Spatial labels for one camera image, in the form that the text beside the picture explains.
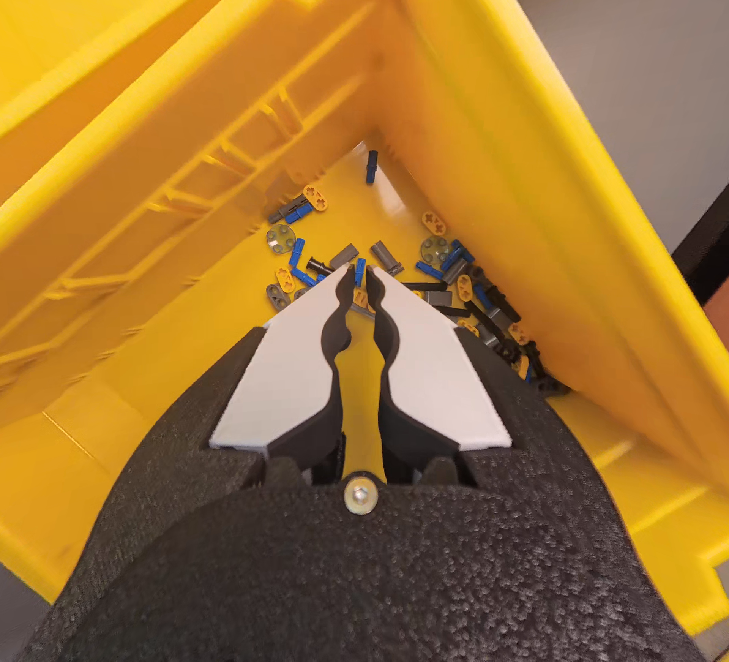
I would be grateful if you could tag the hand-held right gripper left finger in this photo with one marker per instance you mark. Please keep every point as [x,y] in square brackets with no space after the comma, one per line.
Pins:
[285,383]

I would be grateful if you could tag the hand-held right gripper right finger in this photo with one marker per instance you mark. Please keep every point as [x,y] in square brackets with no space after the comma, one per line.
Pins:
[441,383]

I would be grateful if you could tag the pile of small lego pieces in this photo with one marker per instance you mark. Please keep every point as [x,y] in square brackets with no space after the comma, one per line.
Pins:
[455,274]

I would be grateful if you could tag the blue lego pin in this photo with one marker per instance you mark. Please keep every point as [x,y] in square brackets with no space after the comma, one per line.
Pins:
[360,269]

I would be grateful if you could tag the yellow plastic bin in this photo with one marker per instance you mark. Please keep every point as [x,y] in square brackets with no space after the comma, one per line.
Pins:
[512,160]

